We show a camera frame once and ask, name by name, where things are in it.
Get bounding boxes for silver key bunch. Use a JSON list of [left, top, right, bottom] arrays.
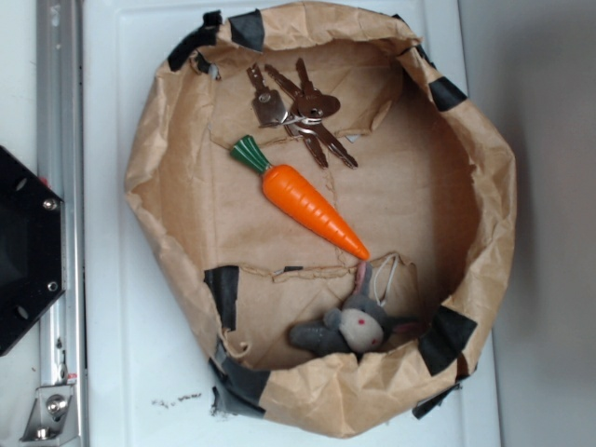
[[247, 59, 359, 169]]

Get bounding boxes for orange plastic toy carrot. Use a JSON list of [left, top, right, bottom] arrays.
[[230, 135, 370, 261]]

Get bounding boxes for grey plush bunny toy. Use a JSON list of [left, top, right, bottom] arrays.
[[289, 262, 422, 357]]

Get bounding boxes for brown paper bag bin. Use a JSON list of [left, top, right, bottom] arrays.
[[125, 2, 517, 438]]

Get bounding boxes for white plastic tray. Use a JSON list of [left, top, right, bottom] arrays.
[[83, 1, 501, 446]]

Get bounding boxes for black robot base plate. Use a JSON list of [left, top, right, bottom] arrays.
[[1, 148, 64, 356]]

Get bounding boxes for aluminium frame rail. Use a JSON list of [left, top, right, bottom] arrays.
[[22, 1, 89, 446]]

